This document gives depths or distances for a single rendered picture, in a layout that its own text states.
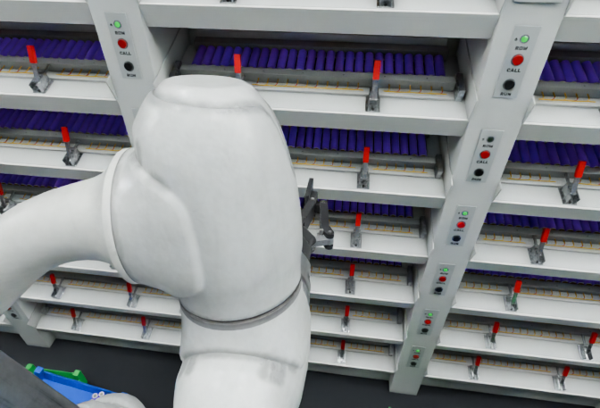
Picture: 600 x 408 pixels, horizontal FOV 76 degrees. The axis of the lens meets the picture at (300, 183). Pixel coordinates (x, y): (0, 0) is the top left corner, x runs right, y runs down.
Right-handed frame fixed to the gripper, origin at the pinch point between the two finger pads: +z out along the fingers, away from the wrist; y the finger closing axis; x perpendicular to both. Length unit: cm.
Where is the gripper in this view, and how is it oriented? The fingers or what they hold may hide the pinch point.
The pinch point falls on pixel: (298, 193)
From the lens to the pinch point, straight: 64.1
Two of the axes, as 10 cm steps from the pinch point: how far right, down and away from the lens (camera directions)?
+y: 9.9, 0.8, -1.0
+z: 1.3, -4.2, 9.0
